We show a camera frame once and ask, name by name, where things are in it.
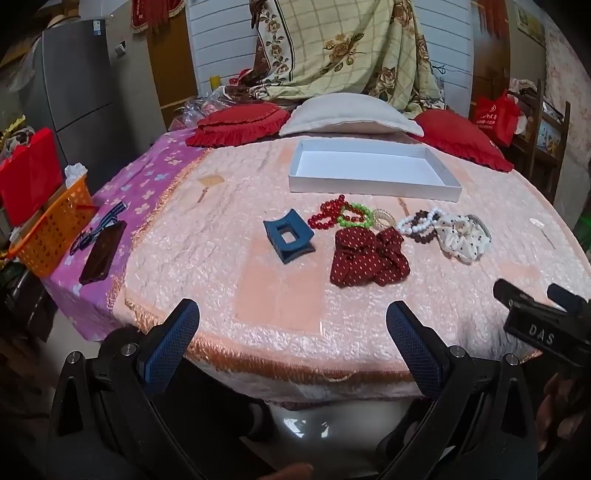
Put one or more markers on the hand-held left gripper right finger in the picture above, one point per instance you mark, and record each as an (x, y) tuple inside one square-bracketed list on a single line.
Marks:
[(415, 346)]

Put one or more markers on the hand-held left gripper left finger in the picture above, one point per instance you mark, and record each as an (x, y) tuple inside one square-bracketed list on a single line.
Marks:
[(168, 346)]

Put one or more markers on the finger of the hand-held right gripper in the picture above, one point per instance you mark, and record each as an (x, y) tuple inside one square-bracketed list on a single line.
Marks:
[(512, 294), (570, 302)]

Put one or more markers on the cream polka dot scrunchie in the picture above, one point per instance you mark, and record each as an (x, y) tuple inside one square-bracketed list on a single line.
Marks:
[(461, 240)]

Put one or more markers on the dark red polka dot scrunchie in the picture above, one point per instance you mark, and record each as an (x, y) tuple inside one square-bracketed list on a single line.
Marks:
[(364, 258)]

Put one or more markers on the blue hair claw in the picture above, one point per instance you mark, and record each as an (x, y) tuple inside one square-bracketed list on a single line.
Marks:
[(288, 237)]

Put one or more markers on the white shallow cardboard box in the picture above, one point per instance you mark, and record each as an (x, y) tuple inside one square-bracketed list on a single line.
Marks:
[(364, 166)]

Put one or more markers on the person's right hand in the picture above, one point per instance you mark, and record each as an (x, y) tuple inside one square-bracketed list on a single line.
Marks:
[(568, 406)]

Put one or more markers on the small white clip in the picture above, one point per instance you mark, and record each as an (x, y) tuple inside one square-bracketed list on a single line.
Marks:
[(538, 224)]

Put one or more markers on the black smartphone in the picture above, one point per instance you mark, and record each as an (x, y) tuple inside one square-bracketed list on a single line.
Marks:
[(104, 254)]

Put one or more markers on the wooden shelf rack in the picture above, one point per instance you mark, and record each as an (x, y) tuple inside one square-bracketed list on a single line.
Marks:
[(547, 138)]

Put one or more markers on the purple floral sheet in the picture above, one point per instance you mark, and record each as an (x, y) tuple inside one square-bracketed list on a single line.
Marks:
[(138, 184)]

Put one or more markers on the orange plastic basket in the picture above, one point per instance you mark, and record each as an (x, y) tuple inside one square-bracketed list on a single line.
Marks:
[(51, 230)]

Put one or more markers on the red heart-shaped cushion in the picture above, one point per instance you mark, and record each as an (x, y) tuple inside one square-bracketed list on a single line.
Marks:
[(461, 136)]

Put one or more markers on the red shopping bag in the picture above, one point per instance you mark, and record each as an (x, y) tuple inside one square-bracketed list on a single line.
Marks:
[(496, 117)]

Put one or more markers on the white tissue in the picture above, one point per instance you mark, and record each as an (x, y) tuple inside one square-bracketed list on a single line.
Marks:
[(75, 174)]

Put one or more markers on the pink floral upright mattress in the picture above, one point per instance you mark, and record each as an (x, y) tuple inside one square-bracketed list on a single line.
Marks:
[(570, 83)]

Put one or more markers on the round red ruffled cushion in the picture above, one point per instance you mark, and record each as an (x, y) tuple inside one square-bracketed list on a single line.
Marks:
[(240, 122)]

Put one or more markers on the clear plastic bags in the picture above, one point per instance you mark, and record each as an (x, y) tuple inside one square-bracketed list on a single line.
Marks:
[(203, 108)]

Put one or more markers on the white pillow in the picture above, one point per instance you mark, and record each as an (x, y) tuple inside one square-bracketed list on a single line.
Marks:
[(346, 115)]

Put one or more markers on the small yellow bottle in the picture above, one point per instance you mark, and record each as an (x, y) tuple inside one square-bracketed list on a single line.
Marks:
[(214, 83)]

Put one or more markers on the grey refrigerator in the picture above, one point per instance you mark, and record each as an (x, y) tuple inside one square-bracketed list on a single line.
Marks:
[(78, 87)]

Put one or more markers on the yellow floral checked blanket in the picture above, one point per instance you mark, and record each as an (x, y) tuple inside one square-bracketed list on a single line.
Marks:
[(341, 50)]

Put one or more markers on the wall poster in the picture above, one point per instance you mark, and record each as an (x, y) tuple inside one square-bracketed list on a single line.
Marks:
[(531, 23)]

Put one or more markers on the red fringed wall hanging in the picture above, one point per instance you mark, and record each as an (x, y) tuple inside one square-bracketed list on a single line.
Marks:
[(154, 14)]

